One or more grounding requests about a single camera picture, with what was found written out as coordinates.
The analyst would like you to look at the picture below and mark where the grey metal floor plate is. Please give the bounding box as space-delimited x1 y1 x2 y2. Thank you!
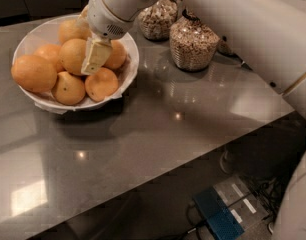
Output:
214 176 268 229

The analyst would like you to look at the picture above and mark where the middle left hidden orange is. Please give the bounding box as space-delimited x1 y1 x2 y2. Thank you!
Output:
34 44 64 72

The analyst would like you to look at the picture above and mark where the middle glass cereal jar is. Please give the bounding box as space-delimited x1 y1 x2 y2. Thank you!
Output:
169 9 220 72

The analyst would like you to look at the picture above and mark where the glass cereal jar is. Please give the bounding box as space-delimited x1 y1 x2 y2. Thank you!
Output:
217 38 234 56
137 0 178 41
169 9 220 72

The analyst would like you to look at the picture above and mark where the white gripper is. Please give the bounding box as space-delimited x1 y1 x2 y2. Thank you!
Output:
76 0 158 75

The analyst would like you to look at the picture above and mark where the left glass cereal jar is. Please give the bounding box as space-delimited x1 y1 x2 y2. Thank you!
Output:
137 0 178 41

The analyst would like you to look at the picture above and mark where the black floor cable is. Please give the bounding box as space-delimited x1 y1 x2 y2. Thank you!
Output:
179 200 207 240

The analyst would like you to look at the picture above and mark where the right glass cereal jar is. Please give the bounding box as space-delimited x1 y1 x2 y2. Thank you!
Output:
217 38 234 56

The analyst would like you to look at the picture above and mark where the blue box on floor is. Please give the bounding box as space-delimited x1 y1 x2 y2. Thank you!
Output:
193 187 244 240

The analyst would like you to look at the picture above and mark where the white bowl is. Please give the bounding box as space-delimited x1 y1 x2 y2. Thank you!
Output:
12 15 139 114

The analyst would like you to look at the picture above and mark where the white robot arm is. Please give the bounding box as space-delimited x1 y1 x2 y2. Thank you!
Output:
78 0 306 120

